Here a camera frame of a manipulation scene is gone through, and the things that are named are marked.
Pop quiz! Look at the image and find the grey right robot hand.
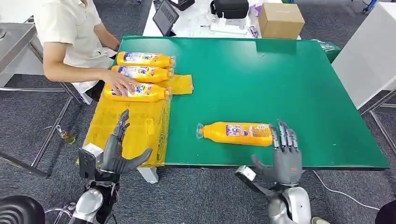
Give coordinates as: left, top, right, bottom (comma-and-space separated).
251, 119, 304, 186

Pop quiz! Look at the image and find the white panel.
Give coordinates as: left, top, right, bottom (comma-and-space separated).
331, 2, 396, 109

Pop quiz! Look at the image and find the steel table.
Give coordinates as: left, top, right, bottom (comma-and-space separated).
0, 22, 84, 179

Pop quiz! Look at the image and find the white table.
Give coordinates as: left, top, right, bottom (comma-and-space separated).
142, 0, 302, 40

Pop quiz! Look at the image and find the white floor cable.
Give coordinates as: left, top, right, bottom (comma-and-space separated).
314, 171, 381, 211

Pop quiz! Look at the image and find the white table leg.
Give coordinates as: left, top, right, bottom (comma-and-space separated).
137, 167, 159, 184

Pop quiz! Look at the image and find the yellow sheet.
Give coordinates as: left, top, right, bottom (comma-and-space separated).
77, 74, 194, 168

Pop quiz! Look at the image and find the green table mat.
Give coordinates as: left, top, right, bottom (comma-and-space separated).
118, 35, 390, 169

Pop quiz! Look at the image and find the orange drink bottle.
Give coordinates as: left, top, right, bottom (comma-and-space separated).
196, 121, 275, 147
116, 51, 177, 69
103, 83, 172, 103
111, 65, 175, 84

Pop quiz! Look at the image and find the black ribbed round cover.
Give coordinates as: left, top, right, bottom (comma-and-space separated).
0, 195, 46, 224

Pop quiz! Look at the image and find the brown cardboard box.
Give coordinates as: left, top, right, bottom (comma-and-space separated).
258, 2, 306, 40

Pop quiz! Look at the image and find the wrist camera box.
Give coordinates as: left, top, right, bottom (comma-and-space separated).
234, 165, 273, 197
77, 143, 104, 182

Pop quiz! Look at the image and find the black device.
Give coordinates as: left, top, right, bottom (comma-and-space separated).
168, 0, 196, 11

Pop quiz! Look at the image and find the black tablet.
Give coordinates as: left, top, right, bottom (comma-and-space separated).
152, 0, 180, 37

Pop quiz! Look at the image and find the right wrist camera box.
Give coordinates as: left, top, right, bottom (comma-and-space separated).
234, 165, 273, 197

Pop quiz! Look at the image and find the person's right hand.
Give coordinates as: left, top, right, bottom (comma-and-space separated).
101, 69, 141, 98

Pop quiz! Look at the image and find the black bag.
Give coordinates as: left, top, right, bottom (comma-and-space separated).
210, 0, 250, 20

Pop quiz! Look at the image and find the grey metal frame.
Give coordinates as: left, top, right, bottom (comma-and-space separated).
360, 90, 396, 155

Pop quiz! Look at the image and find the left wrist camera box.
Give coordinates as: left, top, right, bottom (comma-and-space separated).
77, 143, 104, 182

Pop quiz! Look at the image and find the person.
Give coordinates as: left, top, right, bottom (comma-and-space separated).
33, 0, 121, 103

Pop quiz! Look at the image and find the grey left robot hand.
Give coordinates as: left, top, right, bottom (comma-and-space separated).
100, 109, 153, 175

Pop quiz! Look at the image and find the small yellow liquid bottle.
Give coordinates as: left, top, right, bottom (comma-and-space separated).
56, 125, 77, 145

